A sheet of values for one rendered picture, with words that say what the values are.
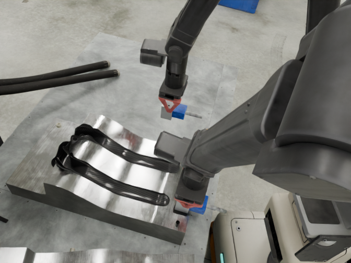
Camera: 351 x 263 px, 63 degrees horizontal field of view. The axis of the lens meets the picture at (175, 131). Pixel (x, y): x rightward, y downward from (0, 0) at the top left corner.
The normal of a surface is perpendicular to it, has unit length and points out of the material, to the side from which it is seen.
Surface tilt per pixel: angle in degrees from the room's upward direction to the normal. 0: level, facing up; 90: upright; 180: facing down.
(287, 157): 79
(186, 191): 3
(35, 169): 0
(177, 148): 29
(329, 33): 62
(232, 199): 0
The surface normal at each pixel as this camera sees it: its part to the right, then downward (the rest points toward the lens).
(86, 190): 0.56, -0.44
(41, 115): 0.12, -0.65
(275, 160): -0.91, -0.42
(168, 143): -0.14, -0.27
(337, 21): -0.77, -0.44
